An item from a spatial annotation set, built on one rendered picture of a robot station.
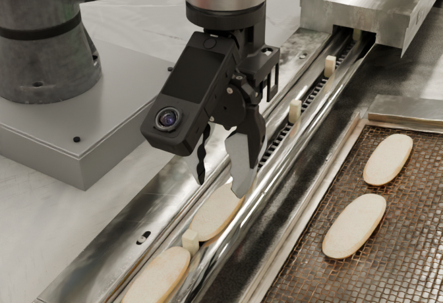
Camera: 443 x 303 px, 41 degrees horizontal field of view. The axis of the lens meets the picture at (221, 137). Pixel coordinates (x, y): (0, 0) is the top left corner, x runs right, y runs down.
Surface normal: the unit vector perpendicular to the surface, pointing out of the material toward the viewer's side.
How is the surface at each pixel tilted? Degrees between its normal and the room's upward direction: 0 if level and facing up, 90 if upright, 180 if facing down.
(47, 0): 91
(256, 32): 90
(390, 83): 0
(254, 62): 0
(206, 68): 28
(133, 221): 0
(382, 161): 9
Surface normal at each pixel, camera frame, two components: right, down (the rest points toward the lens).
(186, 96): -0.26, -0.47
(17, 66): -0.22, 0.30
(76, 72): 0.72, 0.14
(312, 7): -0.47, 0.52
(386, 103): -0.17, -0.85
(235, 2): 0.28, 0.55
